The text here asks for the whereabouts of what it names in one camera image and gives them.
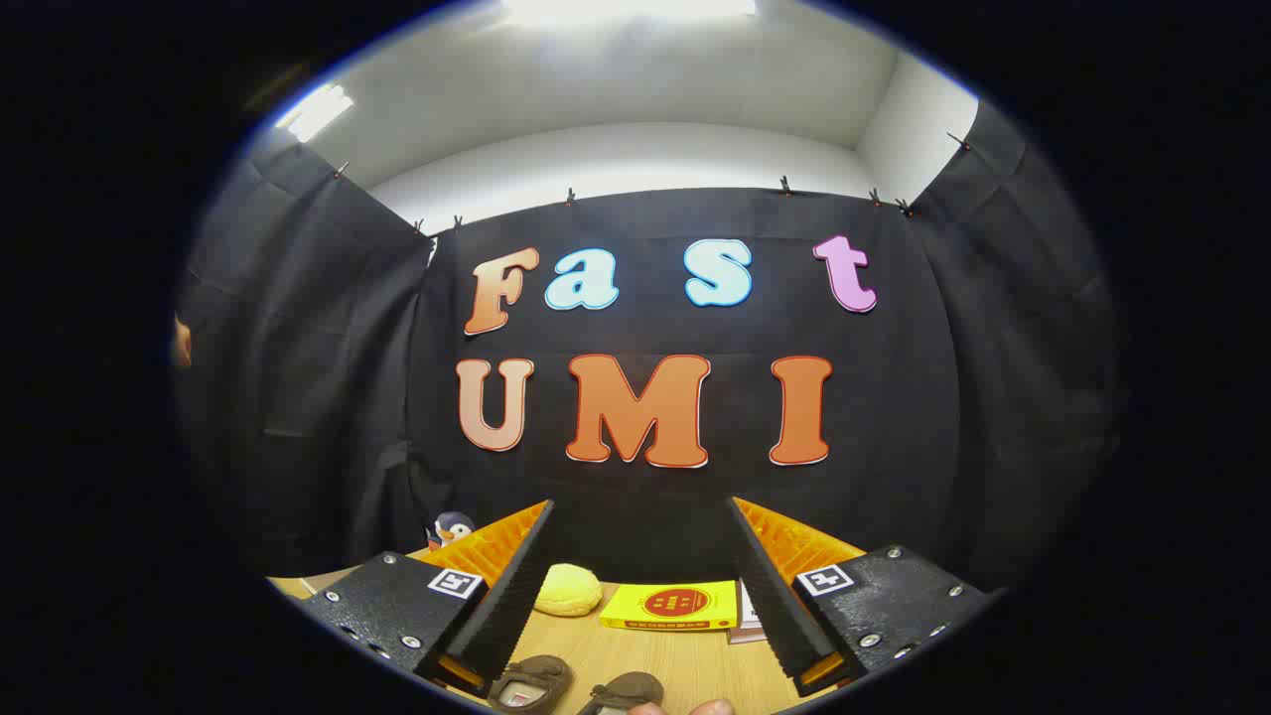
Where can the yellow round plush cushion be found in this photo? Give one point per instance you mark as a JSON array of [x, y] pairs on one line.
[[568, 591]]

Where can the yellow book with red circle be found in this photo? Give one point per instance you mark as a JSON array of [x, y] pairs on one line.
[[670, 606]]

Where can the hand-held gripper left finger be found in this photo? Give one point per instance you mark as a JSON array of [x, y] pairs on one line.
[[496, 616]]

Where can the ceiling light panel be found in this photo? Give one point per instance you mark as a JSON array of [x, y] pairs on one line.
[[316, 111], [626, 8]]

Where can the brown-edged book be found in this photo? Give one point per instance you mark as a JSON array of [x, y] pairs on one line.
[[745, 636]]

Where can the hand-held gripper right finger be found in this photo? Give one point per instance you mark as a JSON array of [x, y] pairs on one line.
[[779, 616]]

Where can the brown fuzzy shoe with bow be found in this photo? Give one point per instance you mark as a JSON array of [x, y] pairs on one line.
[[541, 675], [626, 687]]

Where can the penguin plush toy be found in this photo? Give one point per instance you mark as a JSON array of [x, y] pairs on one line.
[[450, 528]]

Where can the white illustrated book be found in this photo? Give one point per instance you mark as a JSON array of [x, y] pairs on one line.
[[750, 608]]

